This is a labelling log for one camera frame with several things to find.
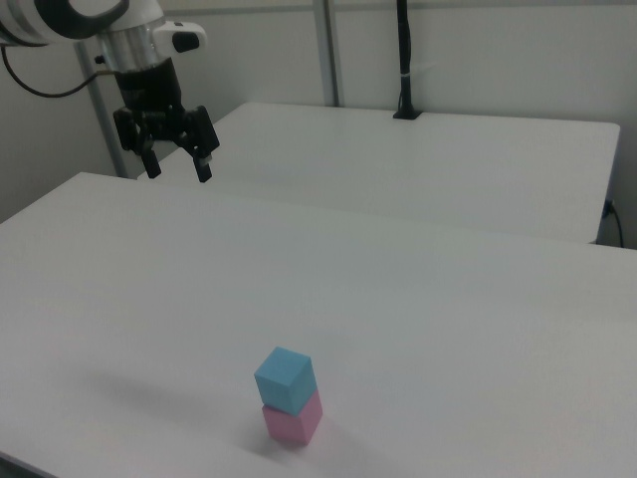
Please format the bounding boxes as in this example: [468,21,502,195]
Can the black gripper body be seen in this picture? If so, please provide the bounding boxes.
[114,58,193,144]

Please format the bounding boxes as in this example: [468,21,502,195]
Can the pink cube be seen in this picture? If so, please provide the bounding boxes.
[261,390,324,445]

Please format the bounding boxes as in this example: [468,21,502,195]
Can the blue cube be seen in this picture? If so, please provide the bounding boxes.
[253,346,316,417]

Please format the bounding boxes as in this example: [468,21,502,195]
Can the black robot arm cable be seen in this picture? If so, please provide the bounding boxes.
[0,44,118,99]

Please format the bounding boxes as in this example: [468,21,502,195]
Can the grey metal partition post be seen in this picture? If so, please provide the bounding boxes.
[74,39,126,179]
[313,0,345,108]

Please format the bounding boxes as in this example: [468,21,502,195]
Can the black camera stand pole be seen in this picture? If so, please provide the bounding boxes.
[392,0,424,120]

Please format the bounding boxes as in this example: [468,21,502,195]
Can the black wall power cable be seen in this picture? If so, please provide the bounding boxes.
[603,198,626,249]

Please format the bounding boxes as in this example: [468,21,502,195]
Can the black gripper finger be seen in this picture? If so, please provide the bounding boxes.
[176,105,222,184]
[112,106,163,179]

